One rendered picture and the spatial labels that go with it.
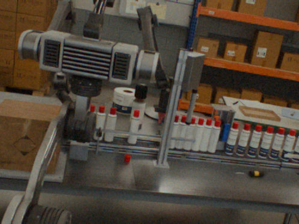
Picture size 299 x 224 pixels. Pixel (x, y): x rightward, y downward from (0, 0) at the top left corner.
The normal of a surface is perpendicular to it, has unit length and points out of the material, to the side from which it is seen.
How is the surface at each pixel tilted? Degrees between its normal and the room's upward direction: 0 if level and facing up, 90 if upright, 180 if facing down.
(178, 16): 90
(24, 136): 90
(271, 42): 89
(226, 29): 90
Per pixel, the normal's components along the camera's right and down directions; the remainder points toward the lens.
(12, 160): 0.10, 0.33
